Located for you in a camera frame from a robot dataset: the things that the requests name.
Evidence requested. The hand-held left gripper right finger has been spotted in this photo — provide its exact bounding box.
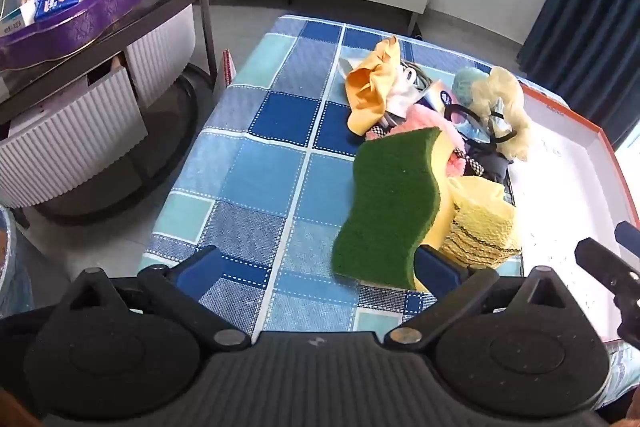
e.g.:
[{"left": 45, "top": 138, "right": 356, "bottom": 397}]
[{"left": 382, "top": 244, "right": 581, "bottom": 353}]

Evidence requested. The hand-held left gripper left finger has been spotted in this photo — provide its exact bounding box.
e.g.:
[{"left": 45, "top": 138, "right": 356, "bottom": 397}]
[{"left": 65, "top": 246, "right": 251, "bottom": 353}]

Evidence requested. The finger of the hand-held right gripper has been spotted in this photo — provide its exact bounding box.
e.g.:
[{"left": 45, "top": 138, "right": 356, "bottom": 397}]
[
  {"left": 575, "top": 237, "right": 640, "bottom": 339},
  {"left": 615, "top": 221, "right": 640, "bottom": 253}
]

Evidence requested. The yellow striped dishcloth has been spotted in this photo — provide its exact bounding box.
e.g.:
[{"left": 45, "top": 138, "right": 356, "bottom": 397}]
[{"left": 440, "top": 177, "right": 523, "bottom": 268}]

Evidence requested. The green yellow scrub sponge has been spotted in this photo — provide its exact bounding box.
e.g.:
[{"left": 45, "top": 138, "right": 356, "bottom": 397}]
[{"left": 331, "top": 127, "right": 453, "bottom": 293}]

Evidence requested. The orange-rimmed white box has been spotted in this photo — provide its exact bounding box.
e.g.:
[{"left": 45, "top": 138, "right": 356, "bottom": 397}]
[{"left": 505, "top": 77, "right": 640, "bottom": 348}]

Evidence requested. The dark navy cloth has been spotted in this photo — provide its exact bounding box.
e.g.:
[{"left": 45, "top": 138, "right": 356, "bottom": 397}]
[{"left": 465, "top": 139, "right": 513, "bottom": 182}]

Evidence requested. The pink fluffy cloth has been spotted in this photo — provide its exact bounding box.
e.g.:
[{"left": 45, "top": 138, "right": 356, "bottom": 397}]
[{"left": 365, "top": 103, "right": 468, "bottom": 180}]

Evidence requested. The black hair tie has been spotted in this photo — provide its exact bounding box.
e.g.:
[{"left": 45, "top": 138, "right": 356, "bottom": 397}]
[{"left": 445, "top": 103, "right": 518, "bottom": 142}]

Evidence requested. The colourful tissue packet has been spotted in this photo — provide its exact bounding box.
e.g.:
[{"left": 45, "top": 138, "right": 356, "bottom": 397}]
[{"left": 422, "top": 79, "right": 458, "bottom": 112}]

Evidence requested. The cream glove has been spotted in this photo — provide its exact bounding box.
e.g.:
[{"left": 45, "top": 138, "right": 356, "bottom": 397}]
[{"left": 472, "top": 67, "right": 535, "bottom": 162}]

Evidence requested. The orange cloth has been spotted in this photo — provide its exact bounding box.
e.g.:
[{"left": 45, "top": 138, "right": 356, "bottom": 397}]
[{"left": 345, "top": 36, "right": 403, "bottom": 135}]

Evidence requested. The blue grey cloth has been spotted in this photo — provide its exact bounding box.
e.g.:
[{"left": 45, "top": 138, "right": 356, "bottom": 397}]
[{"left": 0, "top": 206, "right": 36, "bottom": 318}]

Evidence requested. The red white striped box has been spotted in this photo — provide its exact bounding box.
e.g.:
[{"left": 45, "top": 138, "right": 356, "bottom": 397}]
[{"left": 215, "top": 49, "right": 236, "bottom": 94}]

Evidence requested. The dark blue curtain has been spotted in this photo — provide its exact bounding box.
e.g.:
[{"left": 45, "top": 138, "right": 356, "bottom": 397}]
[{"left": 515, "top": 0, "right": 640, "bottom": 148}]

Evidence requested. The purple oval tin tray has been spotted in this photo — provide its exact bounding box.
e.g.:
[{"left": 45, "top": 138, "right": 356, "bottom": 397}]
[{"left": 0, "top": 0, "right": 153, "bottom": 72}]

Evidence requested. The blue white tissue packet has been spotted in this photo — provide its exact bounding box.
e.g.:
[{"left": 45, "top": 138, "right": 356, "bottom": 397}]
[{"left": 34, "top": 0, "right": 76, "bottom": 22}]

